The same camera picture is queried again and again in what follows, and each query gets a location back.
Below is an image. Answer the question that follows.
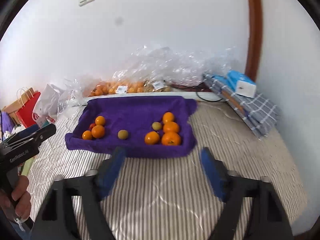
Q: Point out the small orange citrus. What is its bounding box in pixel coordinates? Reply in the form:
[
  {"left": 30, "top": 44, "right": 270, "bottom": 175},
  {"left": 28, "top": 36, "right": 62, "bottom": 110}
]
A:
[{"left": 82, "top": 130, "right": 93, "bottom": 140}]

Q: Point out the small red fruit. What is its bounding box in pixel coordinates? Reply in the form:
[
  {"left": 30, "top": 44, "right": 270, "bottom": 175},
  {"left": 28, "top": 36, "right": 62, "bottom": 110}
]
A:
[{"left": 89, "top": 123, "right": 96, "bottom": 131}]

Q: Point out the small orange mandarin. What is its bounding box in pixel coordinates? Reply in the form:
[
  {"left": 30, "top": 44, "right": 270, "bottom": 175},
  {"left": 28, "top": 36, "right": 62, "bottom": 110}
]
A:
[{"left": 91, "top": 125, "right": 105, "bottom": 139}]

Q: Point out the small orange kumquat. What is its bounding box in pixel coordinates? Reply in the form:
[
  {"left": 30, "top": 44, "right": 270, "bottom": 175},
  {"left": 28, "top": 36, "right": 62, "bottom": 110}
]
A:
[{"left": 95, "top": 115, "right": 106, "bottom": 126}]

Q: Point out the oval orange citrus fruit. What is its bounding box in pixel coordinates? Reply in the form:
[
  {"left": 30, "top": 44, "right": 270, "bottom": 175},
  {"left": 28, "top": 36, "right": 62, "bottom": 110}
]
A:
[{"left": 144, "top": 131, "right": 160, "bottom": 145}]

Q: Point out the green yellow small fruit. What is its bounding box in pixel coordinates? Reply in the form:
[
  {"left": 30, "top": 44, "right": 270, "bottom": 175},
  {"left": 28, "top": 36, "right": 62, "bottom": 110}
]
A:
[{"left": 151, "top": 122, "right": 162, "bottom": 131}]

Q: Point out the oval orange kumquat fruit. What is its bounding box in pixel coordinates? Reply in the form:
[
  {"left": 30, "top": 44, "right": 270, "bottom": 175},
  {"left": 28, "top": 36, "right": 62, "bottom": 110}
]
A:
[{"left": 162, "top": 112, "right": 175, "bottom": 124}]

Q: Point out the mandarin with green stem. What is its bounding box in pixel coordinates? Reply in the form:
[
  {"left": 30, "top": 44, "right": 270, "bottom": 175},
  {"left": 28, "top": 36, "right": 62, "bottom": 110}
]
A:
[{"left": 161, "top": 132, "right": 181, "bottom": 146}]

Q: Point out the large round mandarin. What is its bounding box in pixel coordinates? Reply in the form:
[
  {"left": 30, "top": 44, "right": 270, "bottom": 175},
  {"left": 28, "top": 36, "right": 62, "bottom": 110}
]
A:
[{"left": 163, "top": 121, "right": 180, "bottom": 133}]

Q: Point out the bag of brown fruits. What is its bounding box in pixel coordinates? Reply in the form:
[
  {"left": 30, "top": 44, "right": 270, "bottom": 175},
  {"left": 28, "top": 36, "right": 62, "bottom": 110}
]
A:
[{"left": 143, "top": 80, "right": 171, "bottom": 93}]

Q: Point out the person's left hand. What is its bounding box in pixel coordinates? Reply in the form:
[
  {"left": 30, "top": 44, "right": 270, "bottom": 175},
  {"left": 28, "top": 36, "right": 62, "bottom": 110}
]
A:
[{"left": 11, "top": 176, "right": 31, "bottom": 219}]

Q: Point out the red paper shopping bag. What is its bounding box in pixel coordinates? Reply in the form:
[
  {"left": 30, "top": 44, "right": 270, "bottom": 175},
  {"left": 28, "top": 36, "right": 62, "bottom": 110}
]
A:
[{"left": 16, "top": 92, "right": 41, "bottom": 128}]

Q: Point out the white plastic bag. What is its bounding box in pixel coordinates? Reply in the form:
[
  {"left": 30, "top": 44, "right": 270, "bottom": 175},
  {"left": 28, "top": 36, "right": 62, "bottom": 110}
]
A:
[{"left": 32, "top": 84, "right": 64, "bottom": 127}]

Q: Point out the brown paper shopping bag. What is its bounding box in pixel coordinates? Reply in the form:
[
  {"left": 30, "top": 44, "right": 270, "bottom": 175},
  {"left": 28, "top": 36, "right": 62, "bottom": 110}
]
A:
[{"left": 1, "top": 87, "right": 35, "bottom": 125}]

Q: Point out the clear plastic bag left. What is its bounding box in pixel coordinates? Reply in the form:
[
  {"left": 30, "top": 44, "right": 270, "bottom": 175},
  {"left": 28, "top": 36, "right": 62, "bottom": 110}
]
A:
[{"left": 57, "top": 75, "right": 101, "bottom": 115}]

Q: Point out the bag of orange kumquats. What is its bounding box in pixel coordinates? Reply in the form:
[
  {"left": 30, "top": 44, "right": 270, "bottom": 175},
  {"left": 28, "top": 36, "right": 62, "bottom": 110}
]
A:
[{"left": 88, "top": 80, "right": 149, "bottom": 97}]

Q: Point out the grey checked folded cloth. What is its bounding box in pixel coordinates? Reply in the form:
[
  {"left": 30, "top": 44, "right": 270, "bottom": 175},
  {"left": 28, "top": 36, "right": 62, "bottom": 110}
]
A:
[{"left": 202, "top": 73, "right": 280, "bottom": 138}]

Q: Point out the purple towel covered tray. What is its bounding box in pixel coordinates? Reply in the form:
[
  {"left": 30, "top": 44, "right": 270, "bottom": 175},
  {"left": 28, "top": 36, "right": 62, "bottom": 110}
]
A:
[{"left": 65, "top": 96, "right": 197, "bottom": 159}]

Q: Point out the clear crumpled plastic bag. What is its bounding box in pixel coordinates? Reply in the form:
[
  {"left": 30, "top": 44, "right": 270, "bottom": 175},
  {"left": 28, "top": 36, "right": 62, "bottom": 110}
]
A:
[{"left": 112, "top": 46, "right": 241, "bottom": 86}]

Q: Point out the blue white tissue box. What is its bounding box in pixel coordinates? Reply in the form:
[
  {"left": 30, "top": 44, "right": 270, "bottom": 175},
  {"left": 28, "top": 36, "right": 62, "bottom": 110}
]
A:
[{"left": 226, "top": 70, "right": 257, "bottom": 98}]

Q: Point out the black cable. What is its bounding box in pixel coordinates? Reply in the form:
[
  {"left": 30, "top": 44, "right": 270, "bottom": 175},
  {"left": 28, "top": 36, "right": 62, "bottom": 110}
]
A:
[{"left": 172, "top": 84, "right": 227, "bottom": 103}]

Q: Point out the brown wooden door frame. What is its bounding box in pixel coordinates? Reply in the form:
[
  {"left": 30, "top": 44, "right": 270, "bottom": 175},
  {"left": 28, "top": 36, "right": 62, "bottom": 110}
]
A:
[{"left": 245, "top": 0, "right": 263, "bottom": 81}]

